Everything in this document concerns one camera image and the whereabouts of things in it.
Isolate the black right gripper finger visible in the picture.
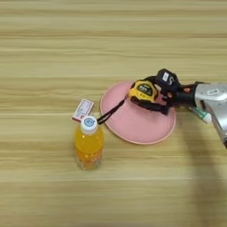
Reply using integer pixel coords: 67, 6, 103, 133
143, 75, 158, 84
130, 97, 172, 116

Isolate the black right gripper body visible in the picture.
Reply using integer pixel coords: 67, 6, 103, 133
160, 82, 199, 109

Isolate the yellow tape measure black strap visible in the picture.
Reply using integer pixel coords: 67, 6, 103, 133
97, 79, 160, 125

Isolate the teal tube white cap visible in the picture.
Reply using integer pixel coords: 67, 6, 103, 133
187, 106, 213, 125

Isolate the pink round plate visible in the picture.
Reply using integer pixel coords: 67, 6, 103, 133
99, 81, 177, 145

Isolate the orange juice bottle white cap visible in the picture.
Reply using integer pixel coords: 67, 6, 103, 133
74, 114, 105, 171

